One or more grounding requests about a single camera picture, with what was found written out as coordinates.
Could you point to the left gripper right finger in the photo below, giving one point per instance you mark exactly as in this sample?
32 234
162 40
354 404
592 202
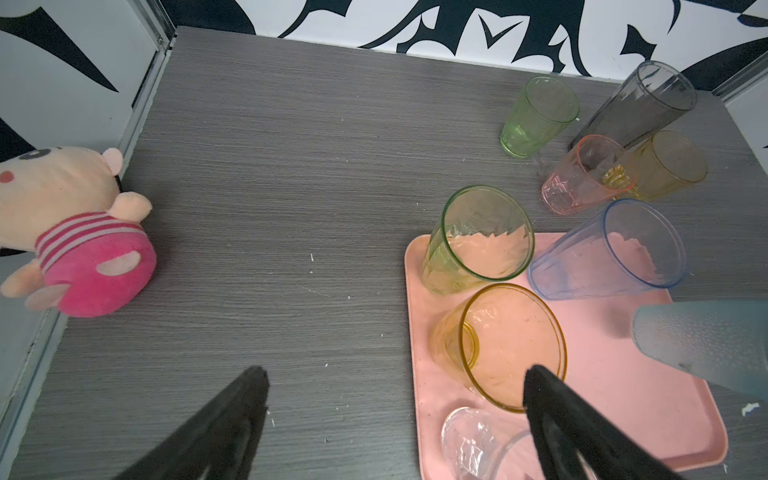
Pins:
572 438

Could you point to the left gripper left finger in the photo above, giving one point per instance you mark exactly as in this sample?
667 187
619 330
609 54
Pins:
218 442

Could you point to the clear stemmed glass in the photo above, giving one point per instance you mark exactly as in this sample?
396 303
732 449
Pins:
478 445

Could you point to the tall amber glass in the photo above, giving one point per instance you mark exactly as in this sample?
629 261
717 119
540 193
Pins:
489 342

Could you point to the teal frosted cup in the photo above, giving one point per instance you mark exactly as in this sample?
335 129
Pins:
721 341

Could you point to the tall blue glass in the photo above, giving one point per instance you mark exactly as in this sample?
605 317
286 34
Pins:
627 248

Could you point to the tall green glass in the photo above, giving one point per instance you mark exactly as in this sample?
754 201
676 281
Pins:
482 236

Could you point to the small green glass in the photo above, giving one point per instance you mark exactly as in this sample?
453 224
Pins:
545 107

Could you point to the tall dark grey glass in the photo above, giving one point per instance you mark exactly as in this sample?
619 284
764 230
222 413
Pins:
653 96

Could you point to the pink plush doll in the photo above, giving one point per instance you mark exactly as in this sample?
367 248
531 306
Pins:
91 253

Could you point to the small pink glass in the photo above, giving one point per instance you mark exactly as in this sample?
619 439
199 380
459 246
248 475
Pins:
590 173

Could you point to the small yellow glass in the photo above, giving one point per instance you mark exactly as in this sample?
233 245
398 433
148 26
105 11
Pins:
664 163

